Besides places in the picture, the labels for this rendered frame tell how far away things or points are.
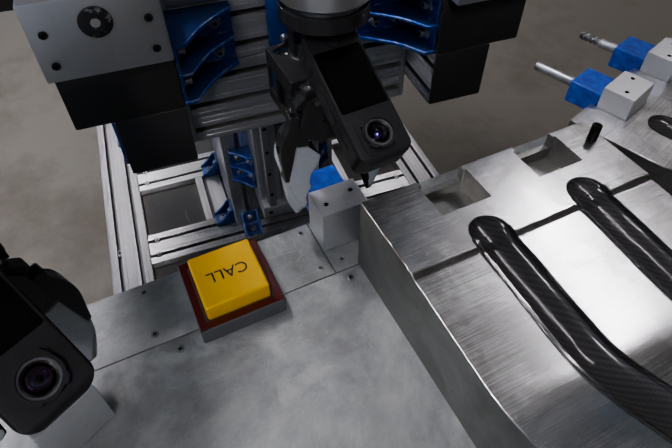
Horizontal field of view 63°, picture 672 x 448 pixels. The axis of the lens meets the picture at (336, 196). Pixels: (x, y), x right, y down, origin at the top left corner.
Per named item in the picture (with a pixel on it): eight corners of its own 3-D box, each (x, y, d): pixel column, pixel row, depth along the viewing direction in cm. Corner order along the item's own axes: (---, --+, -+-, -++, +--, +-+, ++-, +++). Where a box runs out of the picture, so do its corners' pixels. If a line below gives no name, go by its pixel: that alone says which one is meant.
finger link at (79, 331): (82, 297, 47) (5, 256, 39) (126, 335, 44) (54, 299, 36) (56, 327, 46) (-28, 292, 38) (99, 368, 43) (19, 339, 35)
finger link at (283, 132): (310, 169, 52) (335, 91, 47) (317, 181, 51) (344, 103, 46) (264, 173, 50) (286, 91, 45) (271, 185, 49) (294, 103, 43)
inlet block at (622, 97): (520, 90, 70) (531, 53, 66) (542, 75, 73) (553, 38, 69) (616, 138, 64) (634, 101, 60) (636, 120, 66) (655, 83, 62)
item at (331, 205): (277, 171, 64) (273, 136, 60) (316, 159, 66) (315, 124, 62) (323, 251, 56) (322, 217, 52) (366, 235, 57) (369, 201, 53)
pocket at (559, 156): (500, 174, 56) (508, 147, 53) (540, 159, 58) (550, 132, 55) (529, 203, 53) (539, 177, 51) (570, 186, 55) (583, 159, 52)
